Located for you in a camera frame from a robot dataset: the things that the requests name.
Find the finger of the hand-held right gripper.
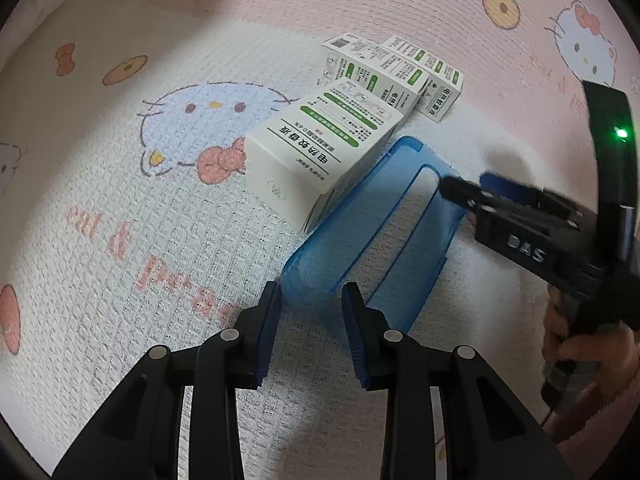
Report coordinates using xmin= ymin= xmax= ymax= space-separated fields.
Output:
xmin=479 ymin=172 xmax=543 ymax=206
xmin=437 ymin=175 xmax=482 ymax=209

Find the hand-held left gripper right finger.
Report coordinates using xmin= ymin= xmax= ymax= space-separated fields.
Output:
xmin=341 ymin=282 xmax=573 ymax=480

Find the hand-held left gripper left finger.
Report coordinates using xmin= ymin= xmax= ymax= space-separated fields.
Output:
xmin=52 ymin=281 xmax=283 ymax=480

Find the blue translucent plastic container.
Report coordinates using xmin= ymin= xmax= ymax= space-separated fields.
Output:
xmin=281 ymin=135 xmax=460 ymax=338

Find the small white green carton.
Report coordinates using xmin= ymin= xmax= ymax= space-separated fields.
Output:
xmin=316 ymin=31 xmax=431 ymax=116
xmin=382 ymin=34 xmax=465 ymax=123

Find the large white green carton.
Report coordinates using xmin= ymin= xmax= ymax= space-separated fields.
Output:
xmin=244 ymin=80 xmax=406 ymax=234

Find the person's right forearm pink sleeve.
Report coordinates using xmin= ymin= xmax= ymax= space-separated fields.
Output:
xmin=542 ymin=355 xmax=640 ymax=461

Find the person's right hand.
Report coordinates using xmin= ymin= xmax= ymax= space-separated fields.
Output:
xmin=542 ymin=290 xmax=640 ymax=377

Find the pink cartoon cat printed blanket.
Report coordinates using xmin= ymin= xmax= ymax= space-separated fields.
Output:
xmin=0 ymin=0 xmax=640 ymax=480

